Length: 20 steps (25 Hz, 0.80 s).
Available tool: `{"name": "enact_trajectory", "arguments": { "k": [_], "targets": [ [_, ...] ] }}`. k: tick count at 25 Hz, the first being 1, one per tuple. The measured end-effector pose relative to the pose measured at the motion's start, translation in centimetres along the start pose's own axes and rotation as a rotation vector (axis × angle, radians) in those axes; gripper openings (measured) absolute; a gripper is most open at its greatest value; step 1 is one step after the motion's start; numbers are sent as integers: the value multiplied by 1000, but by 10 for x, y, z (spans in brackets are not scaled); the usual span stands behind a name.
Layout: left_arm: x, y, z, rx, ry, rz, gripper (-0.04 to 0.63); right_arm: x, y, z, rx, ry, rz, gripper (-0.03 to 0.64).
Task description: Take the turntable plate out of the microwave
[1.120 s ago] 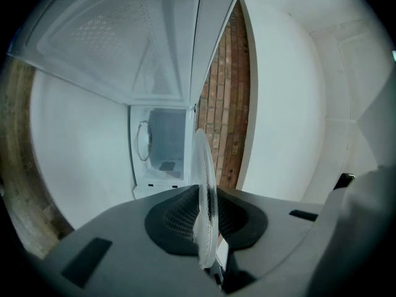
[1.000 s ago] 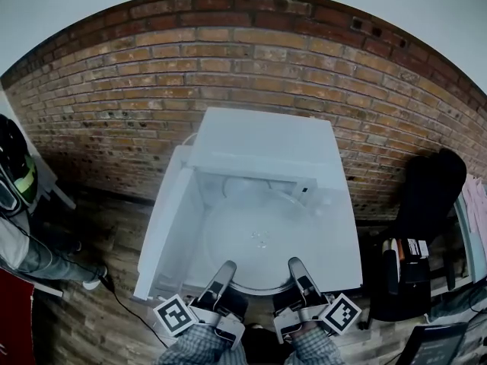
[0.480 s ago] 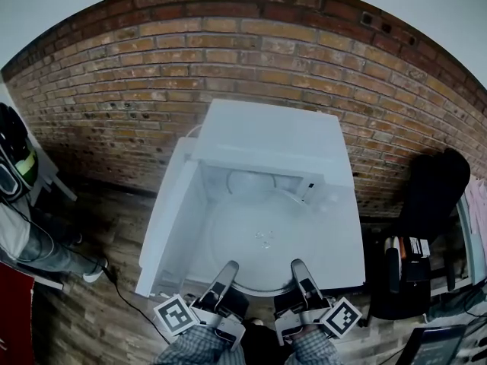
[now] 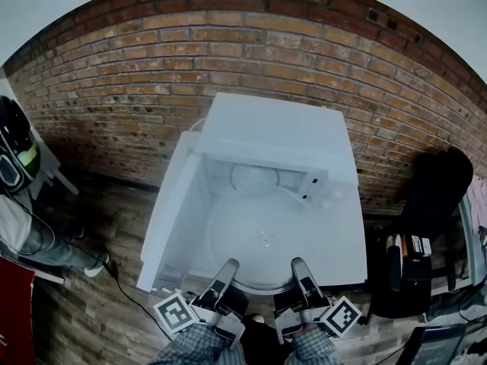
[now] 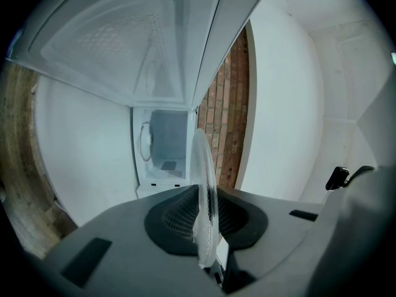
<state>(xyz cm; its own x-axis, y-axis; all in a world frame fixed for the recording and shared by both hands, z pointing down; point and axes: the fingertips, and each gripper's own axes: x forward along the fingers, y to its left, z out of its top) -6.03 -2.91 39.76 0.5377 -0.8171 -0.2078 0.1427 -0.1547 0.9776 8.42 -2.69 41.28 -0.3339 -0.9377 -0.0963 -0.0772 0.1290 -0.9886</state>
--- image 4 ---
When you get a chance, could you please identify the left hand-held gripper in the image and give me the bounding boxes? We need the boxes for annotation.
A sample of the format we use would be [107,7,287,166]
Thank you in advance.
[153,259,250,350]

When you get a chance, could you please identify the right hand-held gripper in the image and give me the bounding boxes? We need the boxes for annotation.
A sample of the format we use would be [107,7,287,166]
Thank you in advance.
[273,257,361,344]

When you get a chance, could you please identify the round glass turntable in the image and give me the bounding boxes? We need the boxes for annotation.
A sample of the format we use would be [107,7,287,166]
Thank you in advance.
[207,187,320,295]

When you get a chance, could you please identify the person's right forearm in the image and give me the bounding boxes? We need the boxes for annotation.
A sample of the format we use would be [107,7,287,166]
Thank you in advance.
[282,324,344,365]

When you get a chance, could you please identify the white square table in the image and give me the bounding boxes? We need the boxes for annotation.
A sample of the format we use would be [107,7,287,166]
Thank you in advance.
[135,129,369,293]

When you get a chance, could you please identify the person's dark trousers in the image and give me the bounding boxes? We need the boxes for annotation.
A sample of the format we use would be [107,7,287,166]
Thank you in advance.
[238,319,294,365]

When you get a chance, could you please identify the white microwave door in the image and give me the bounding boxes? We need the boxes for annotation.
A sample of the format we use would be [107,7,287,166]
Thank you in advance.
[135,151,211,293]

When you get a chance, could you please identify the black bag with white label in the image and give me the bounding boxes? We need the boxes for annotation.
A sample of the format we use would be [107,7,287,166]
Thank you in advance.
[383,233,434,293]

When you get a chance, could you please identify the black laptop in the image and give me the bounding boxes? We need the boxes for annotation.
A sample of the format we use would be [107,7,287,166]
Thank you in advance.
[394,322,469,365]

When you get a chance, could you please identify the white microwave oven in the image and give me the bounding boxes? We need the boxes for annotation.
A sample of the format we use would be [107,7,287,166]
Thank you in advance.
[193,92,359,213]

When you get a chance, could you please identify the black office chair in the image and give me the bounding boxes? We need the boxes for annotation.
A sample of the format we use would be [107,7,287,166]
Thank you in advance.
[366,145,476,325]

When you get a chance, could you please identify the pink garment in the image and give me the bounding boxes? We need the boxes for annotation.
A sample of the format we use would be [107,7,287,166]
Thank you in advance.
[465,176,487,251]

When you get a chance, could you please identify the red panel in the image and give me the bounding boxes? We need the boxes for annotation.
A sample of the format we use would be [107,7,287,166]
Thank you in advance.
[0,255,36,365]

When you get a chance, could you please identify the black floor cable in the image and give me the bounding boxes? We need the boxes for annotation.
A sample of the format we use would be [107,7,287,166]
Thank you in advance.
[101,262,180,344]

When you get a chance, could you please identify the microwave roller ring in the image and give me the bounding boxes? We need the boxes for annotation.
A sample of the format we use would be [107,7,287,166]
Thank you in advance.
[229,163,282,194]

